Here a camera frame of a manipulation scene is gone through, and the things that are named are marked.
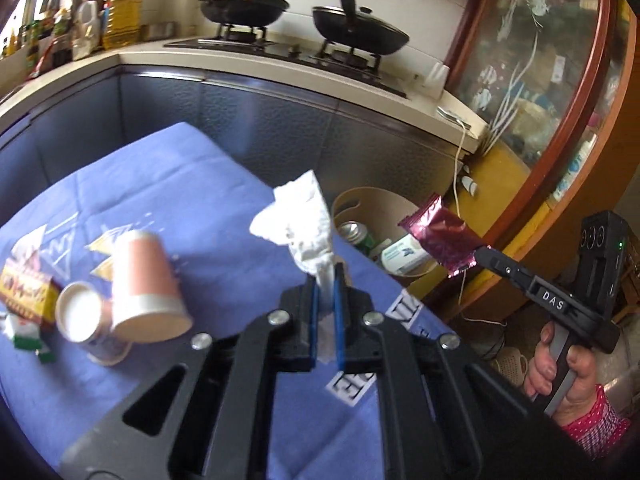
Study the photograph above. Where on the maroon foil snack wrapper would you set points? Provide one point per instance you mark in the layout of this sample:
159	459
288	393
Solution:
443	235

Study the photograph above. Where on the yellow cooking oil bottle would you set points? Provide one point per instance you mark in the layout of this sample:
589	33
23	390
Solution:
122	24

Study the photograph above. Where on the pink paper cup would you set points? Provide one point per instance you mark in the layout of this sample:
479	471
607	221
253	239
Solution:
147	306

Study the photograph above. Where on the person's right hand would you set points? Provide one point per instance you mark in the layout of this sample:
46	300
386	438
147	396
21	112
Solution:
580	399

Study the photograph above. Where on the round beige trash bin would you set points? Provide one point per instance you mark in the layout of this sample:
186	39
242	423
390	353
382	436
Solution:
380	211

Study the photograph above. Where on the red yellow snack box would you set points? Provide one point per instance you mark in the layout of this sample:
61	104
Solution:
30	294

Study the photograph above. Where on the white yogurt cup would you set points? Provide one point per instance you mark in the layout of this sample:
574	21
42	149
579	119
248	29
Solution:
84	317

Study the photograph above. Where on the blue printed tablecloth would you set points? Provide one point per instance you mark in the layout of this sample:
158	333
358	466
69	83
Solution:
183	187

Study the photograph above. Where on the wooden glass door cabinet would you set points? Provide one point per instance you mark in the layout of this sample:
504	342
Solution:
557	83

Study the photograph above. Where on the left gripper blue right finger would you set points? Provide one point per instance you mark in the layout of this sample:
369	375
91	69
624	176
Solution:
338	311

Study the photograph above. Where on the white tissue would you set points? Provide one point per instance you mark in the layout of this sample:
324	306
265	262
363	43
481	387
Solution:
299	219

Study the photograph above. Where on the crushed green soda can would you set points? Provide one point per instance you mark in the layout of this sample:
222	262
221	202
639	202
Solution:
358	235

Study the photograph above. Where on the white plastic jug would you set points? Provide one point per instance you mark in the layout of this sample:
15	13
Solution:
87	30

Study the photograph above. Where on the pink dotted sleeve forearm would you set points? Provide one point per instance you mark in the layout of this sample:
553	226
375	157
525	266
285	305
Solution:
601	429

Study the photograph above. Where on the black wok with lid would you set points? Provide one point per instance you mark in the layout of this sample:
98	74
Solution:
358	28

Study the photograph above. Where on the black gas stove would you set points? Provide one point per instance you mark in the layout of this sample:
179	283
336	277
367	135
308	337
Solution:
339	60

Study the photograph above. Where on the green white small wrapper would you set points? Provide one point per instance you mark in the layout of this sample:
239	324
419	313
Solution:
25	335

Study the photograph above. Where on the black wok with spatula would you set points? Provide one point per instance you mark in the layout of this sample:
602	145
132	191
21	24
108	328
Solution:
249	13

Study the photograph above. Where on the clear plastic water bottle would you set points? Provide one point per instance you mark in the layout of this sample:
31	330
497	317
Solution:
404	256

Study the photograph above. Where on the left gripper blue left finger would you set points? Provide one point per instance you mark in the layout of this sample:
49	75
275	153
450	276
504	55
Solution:
313	314

